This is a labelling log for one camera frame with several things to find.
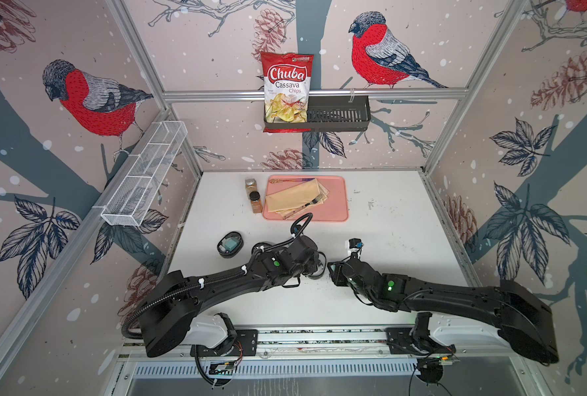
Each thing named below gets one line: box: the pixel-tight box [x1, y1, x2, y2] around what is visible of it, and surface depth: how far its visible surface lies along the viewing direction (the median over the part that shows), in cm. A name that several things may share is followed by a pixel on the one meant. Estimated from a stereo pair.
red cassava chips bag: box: [260, 51, 315, 133], surface depth 87 cm
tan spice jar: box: [244, 178, 259, 196], surface depth 106 cm
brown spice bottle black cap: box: [248, 190, 263, 214], surface depth 103 cm
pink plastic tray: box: [262, 174, 349, 222], surface depth 113 cm
